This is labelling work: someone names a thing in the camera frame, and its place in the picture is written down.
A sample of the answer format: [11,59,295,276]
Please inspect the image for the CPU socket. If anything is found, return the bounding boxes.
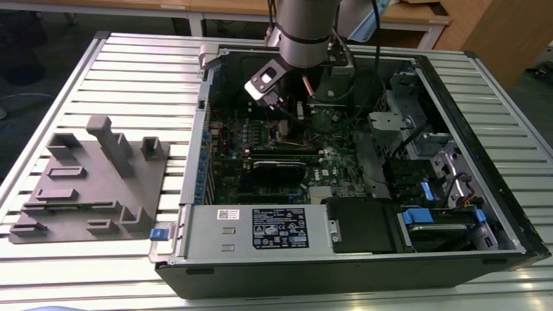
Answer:
[267,119,320,150]

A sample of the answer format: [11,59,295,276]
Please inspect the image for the RAM slot black clips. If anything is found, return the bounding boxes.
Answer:
[252,146,324,153]

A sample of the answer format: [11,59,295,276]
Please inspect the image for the RAM slot white clips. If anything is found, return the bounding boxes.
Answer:
[252,150,324,157]

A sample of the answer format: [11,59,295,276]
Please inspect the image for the green motherboard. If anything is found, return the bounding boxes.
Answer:
[205,105,377,205]

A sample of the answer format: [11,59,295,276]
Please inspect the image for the black graphics card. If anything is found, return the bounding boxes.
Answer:
[252,159,308,192]

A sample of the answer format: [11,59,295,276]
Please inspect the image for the silver finned heatsink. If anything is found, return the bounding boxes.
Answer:
[308,185,337,199]

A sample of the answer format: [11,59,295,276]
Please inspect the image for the grey case hinge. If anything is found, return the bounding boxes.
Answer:
[197,43,223,71]

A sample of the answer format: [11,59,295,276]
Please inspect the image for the metal drive cage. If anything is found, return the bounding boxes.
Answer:
[373,71,481,208]

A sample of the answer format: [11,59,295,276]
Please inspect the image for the black plastic shroud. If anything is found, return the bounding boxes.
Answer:
[324,196,407,255]

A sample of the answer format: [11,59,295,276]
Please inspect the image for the silver power supply unit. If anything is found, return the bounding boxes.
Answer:
[183,203,337,259]

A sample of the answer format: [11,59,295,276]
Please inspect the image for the hard disk in blue carrier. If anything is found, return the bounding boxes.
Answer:
[400,207,488,253]

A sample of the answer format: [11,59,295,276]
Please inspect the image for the wooden cabinet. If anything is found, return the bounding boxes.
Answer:
[436,0,553,89]

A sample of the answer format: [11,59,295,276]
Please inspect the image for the black open PC case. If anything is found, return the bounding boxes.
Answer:
[147,41,553,301]

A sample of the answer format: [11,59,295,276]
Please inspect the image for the grey parts rack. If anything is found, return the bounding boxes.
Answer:
[7,115,172,246]

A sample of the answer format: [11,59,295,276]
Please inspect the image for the dark chair base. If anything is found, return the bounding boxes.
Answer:
[525,41,553,80]

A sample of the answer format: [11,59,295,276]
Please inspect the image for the dark office chair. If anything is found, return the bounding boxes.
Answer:
[0,19,49,87]

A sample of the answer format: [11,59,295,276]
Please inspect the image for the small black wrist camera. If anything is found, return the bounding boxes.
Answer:
[320,66,355,106]

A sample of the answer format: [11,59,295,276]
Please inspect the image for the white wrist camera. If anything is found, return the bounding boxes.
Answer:
[244,60,289,110]

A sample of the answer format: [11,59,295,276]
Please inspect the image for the dark sleeved cable loop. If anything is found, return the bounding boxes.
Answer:
[347,69,385,110]

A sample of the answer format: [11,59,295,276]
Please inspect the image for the silver metal bracket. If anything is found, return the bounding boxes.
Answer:
[367,111,412,141]

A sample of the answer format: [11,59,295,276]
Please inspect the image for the black camera cable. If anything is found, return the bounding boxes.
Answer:
[373,0,387,101]

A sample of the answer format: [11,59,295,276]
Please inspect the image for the wooden desk white frame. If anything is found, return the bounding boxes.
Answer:
[0,0,204,38]
[200,0,453,50]

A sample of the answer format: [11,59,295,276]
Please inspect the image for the coloured wire bundle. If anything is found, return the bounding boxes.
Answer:
[459,190,484,208]

